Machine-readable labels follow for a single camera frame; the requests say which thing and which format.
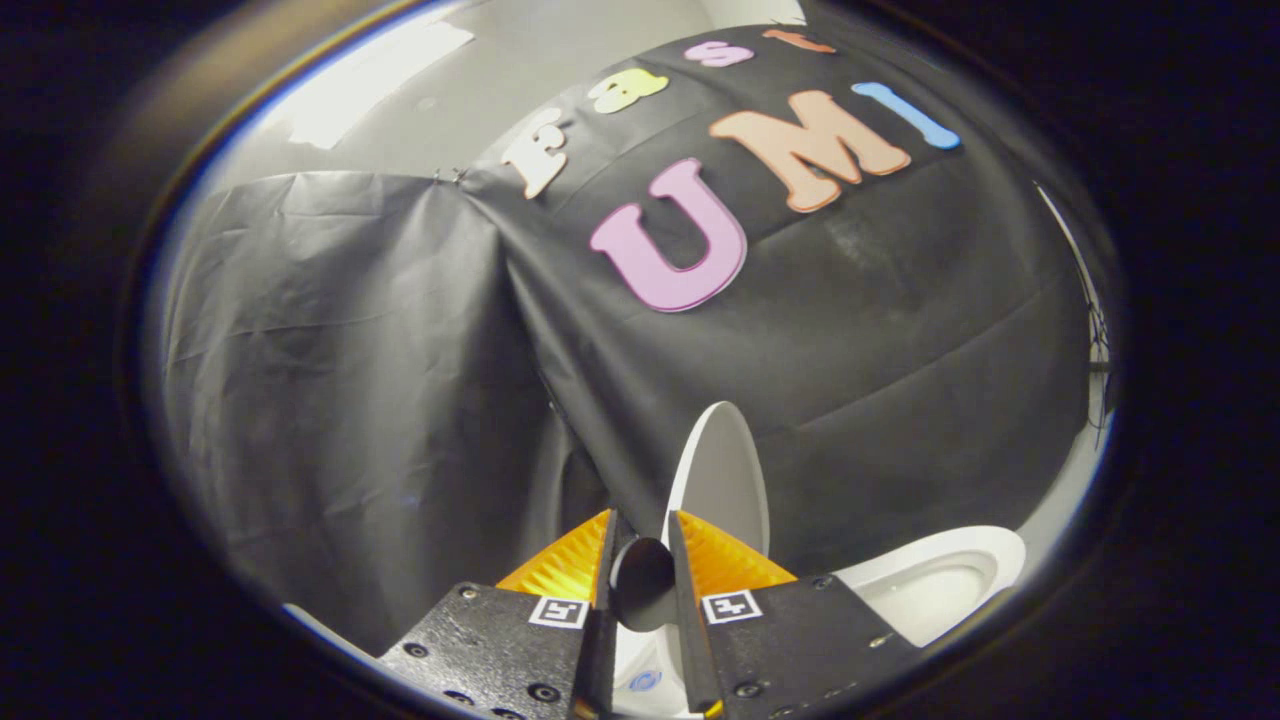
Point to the white toilet lid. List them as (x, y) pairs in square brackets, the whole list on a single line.
[(720, 470)]

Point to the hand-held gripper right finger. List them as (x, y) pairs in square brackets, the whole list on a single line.
[(690, 640)]

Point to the white toilet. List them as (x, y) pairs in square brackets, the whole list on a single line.
[(930, 590)]

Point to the black backdrop cloth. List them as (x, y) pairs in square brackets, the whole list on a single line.
[(400, 380)]

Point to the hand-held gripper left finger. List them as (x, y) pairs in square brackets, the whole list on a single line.
[(603, 640)]

